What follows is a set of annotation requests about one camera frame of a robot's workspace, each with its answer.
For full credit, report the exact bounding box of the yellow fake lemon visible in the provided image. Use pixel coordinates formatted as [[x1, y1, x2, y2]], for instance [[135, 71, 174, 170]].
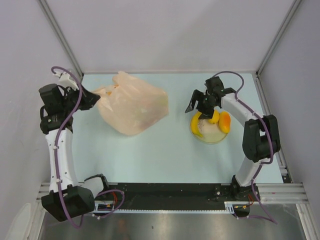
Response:
[[208, 110, 220, 124]]

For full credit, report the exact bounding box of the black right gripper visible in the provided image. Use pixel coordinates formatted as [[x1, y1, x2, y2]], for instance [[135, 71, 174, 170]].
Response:
[[185, 89, 217, 120]]

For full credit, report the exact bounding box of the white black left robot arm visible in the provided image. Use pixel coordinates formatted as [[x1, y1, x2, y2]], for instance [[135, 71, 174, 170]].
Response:
[[39, 83, 111, 222]]

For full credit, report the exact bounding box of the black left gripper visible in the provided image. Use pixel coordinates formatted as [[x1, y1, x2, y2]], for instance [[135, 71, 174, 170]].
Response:
[[61, 83, 101, 114]]

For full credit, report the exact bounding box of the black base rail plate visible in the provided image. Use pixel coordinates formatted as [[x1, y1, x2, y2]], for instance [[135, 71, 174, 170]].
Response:
[[82, 182, 261, 211]]

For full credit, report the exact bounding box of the yellow orange fake mango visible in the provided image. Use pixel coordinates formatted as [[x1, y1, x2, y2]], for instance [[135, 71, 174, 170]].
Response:
[[218, 111, 231, 134]]

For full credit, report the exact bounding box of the translucent orange plastic bag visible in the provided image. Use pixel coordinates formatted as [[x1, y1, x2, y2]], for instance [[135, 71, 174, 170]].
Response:
[[93, 71, 169, 136]]

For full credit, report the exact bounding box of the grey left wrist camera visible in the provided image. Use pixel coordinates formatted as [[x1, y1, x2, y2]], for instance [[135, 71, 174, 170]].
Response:
[[53, 71, 79, 91]]

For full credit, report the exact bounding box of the yellow fake banana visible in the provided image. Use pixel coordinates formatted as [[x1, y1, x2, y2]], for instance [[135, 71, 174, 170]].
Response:
[[190, 111, 203, 138]]

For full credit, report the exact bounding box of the cream ceramic plate leaf motif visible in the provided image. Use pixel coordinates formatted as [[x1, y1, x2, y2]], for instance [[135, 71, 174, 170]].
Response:
[[190, 119, 228, 144]]

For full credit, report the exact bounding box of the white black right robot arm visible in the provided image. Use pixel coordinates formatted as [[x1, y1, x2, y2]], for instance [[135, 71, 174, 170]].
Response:
[[185, 74, 281, 201]]

